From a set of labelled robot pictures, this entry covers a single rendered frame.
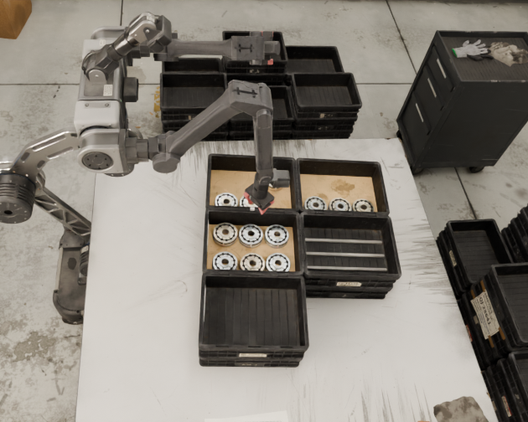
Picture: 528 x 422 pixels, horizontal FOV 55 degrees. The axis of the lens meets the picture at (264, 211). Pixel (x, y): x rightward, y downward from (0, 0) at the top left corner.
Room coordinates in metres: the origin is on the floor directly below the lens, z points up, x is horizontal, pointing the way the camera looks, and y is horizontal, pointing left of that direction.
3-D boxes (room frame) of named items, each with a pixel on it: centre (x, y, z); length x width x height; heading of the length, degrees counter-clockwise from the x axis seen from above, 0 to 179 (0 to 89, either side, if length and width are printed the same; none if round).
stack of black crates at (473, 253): (1.60, -1.24, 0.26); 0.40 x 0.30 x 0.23; 15
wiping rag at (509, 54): (2.69, -1.27, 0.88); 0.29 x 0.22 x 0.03; 105
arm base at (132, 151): (0.99, 0.43, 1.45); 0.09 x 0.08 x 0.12; 15
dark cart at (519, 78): (2.62, -1.17, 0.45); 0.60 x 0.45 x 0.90; 105
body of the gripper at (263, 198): (1.13, 0.03, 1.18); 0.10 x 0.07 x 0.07; 54
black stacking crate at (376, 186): (1.42, -0.32, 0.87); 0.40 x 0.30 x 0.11; 100
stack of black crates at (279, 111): (2.31, 0.15, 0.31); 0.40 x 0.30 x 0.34; 105
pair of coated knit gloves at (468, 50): (2.66, -1.04, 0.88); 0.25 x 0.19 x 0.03; 105
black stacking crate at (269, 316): (0.76, -0.03, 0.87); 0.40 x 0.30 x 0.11; 100
